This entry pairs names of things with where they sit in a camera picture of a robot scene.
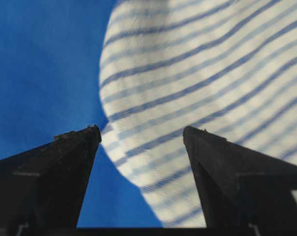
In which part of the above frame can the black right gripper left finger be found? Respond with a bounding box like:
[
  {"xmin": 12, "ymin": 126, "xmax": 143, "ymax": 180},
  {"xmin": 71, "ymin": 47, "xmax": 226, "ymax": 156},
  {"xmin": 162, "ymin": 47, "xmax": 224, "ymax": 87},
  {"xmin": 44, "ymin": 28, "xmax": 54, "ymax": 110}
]
[{"xmin": 0, "ymin": 125, "xmax": 101, "ymax": 236}]

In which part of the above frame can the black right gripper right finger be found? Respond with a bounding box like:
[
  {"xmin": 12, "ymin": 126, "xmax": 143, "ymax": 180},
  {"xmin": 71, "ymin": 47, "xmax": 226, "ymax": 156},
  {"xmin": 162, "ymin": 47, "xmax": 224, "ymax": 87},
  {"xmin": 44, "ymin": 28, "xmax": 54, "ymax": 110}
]
[{"xmin": 183, "ymin": 126, "xmax": 297, "ymax": 236}]

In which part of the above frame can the blue striped white towel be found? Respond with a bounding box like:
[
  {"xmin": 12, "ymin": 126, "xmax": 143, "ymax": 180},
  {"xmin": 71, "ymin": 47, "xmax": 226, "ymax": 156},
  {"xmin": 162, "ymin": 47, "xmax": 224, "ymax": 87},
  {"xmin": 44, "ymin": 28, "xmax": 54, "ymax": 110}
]
[{"xmin": 99, "ymin": 0, "xmax": 297, "ymax": 228}]

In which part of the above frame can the blue table cloth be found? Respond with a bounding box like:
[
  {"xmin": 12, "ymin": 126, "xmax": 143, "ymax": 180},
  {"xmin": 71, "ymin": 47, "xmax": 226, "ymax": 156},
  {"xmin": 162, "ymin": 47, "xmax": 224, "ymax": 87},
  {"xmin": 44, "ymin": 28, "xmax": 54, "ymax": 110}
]
[{"xmin": 0, "ymin": 0, "xmax": 161, "ymax": 228}]

